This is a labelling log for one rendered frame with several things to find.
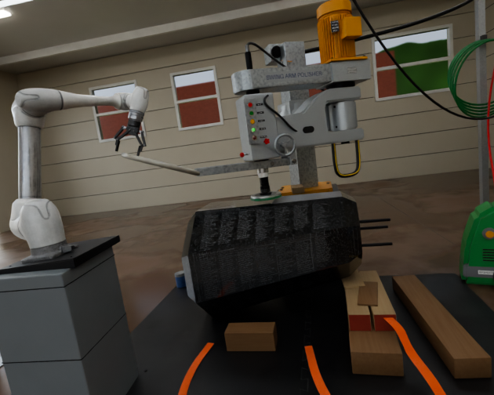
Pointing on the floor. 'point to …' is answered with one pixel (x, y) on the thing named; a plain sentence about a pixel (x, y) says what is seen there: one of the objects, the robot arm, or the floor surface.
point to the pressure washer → (488, 243)
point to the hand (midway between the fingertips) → (127, 152)
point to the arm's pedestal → (63, 329)
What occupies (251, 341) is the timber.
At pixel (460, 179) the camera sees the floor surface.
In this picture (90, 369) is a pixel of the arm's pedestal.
